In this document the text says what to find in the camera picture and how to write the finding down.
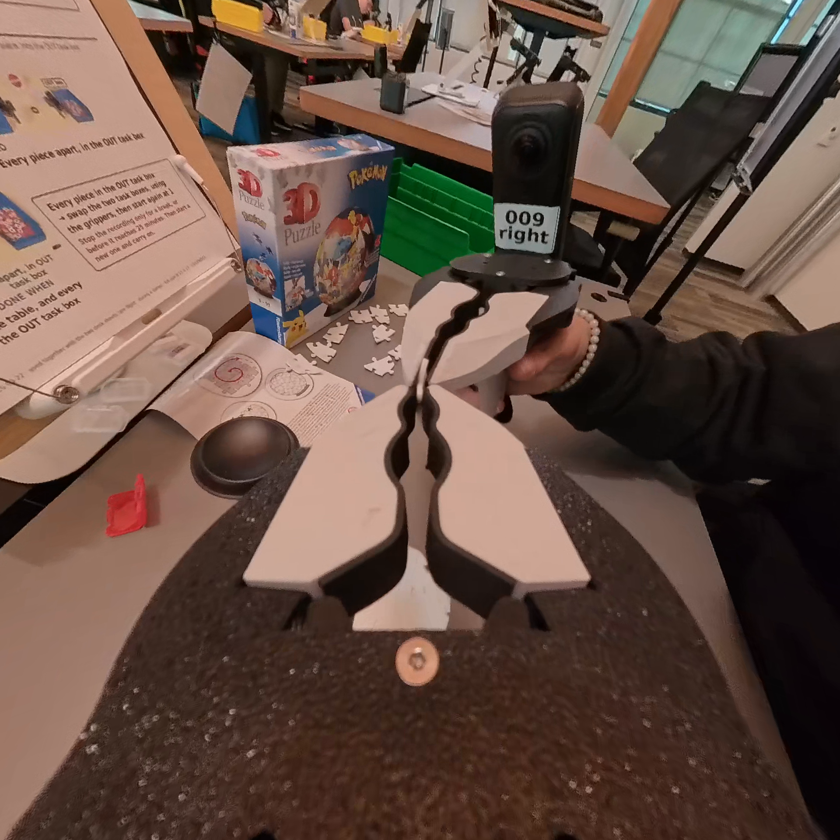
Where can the instruction sheet on clipboard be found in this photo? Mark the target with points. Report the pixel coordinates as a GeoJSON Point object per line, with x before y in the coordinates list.
{"type": "Point", "coordinates": [164, 98]}

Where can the wood-edged grey table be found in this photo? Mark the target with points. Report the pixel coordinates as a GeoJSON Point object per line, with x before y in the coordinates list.
{"type": "Point", "coordinates": [558, 13]}
{"type": "Point", "coordinates": [446, 131]}

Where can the small yellow bin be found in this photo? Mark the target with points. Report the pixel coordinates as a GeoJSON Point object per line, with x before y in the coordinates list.
{"type": "Point", "coordinates": [236, 13]}
{"type": "Point", "coordinates": [379, 34]}
{"type": "Point", "coordinates": [313, 27]}

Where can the black office chair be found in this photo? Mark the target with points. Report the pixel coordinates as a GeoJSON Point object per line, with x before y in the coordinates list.
{"type": "Point", "coordinates": [695, 144]}

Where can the white sheet holder bar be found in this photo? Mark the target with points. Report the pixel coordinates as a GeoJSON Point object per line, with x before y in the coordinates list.
{"type": "Point", "coordinates": [151, 328]}

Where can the blue plastic bin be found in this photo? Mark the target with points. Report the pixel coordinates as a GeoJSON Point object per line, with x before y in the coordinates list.
{"type": "Point", "coordinates": [246, 124]}

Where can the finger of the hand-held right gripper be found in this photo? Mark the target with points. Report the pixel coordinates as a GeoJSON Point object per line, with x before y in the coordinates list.
{"type": "Point", "coordinates": [492, 341]}
{"type": "Point", "coordinates": [423, 328]}

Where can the stack of white papers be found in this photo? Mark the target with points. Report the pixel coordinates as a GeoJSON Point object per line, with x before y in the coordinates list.
{"type": "Point", "coordinates": [459, 98]}

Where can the metal spring screw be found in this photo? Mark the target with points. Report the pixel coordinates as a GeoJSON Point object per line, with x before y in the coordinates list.
{"type": "Point", "coordinates": [65, 394]}

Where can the person's right forearm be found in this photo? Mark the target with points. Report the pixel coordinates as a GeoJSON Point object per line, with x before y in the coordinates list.
{"type": "Point", "coordinates": [689, 394]}

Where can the clear plastic case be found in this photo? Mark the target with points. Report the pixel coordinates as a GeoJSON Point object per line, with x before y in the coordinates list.
{"type": "Point", "coordinates": [98, 420]}
{"type": "Point", "coordinates": [176, 348]}
{"type": "Point", "coordinates": [124, 392]}

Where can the long wooden desk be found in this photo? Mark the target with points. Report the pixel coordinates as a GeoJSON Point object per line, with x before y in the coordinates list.
{"type": "Point", "coordinates": [295, 46]}

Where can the white paper sheet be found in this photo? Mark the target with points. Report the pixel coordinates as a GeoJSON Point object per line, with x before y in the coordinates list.
{"type": "Point", "coordinates": [223, 88]}

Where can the red plastic case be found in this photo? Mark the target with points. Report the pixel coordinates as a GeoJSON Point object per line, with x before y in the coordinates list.
{"type": "Point", "coordinates": [124, 512]}

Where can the small black device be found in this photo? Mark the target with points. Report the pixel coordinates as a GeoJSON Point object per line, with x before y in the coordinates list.
{"type": "Point", "coordinates": [394, 92]}

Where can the folded puzzle instruction leaflet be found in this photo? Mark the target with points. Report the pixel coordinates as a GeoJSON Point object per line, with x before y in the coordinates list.
{"type": "Point", "coordinates": [262, 394]}

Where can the white cardboard tray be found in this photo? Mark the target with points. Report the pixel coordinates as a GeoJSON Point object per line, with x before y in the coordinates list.
{"type": "Point", "coordinates": [39, 459]}

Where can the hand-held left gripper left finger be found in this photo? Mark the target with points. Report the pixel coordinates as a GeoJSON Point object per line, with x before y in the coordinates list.
{"type": "Point", "coordinates": [328, 512]}

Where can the black round puzzle stand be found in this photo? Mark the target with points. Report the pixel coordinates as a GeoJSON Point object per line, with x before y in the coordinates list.
{"type": "Point", "coordinates": [243, 453]}

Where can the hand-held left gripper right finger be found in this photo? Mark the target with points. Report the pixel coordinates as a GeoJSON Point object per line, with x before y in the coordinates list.
{"type": "Point", "coordinates": [505, 512]}

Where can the pile of puzzle pieces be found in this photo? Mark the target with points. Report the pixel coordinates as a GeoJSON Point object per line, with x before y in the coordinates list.
{"type": "Point", "coordinates": [380, 334]}

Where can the partly built white puzzle ball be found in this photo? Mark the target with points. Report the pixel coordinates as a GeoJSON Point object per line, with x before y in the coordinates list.
{"type": "Point", "coordinates": [400, 597]}

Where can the green plastic bin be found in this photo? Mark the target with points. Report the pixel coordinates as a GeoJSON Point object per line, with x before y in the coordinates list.
{"type": "Point", "coordinates": [433, 216]}

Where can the blue puzzle box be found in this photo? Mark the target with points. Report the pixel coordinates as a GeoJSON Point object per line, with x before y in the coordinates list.
{"type": "Point", "coordinates": [308, 243]}

